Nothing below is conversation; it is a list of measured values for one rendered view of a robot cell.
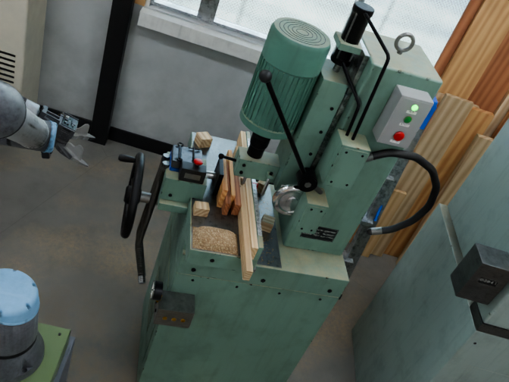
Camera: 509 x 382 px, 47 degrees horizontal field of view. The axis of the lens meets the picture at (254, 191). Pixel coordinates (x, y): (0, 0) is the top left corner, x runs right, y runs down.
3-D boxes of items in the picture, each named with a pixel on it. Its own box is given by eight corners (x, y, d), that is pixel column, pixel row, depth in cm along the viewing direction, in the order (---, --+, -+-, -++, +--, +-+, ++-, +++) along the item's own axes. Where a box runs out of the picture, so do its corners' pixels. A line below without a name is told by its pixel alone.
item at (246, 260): (232, 154, 212) (235, 145, 210) (238, 154, 213) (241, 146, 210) (242, 280, 167) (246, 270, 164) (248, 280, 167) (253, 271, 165)
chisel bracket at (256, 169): (230, 165, 192) (238, 145, 187) (270, 173, 196) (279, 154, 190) (232, 180, 186) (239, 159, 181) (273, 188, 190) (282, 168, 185)
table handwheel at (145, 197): (118, 238, 177) (114, 236, 204) (182, 248, 182) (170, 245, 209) (135, 145, 179) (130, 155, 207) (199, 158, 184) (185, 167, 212)
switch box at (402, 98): (371, 129, 169) (396, 83, 159) (401, 137, 171) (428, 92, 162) (376, 142, 164) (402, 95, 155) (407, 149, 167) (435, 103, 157)
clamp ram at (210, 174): (194, 174, 196) (201, 153, 190) (216, 178, 197) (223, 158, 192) (194, 192, 189) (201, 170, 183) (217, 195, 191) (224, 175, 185)
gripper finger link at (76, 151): (89, 158, 175) (69, 136, 176) (79, 171, 178) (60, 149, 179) (95, 156, 178) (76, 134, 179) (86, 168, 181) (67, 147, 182)
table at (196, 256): (162, 138, 216) (166, 125, 213) (241, 154, 224) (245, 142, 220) (153, 258, 170) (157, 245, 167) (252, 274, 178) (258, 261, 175)
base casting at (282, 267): (179, 183, 220) (185, 165, 214) (319, 211, 235) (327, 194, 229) (176, 273, 186) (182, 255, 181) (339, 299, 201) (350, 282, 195)
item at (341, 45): (326, 51, 168) (349, -4, 158) (351, 58, 170) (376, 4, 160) (330, 65, 162) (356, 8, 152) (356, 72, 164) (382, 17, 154)
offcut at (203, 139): (194, 140, 211) (196, 132, 209) (204, 139, 213) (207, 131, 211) (199, 148, 208) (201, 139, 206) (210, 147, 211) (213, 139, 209)
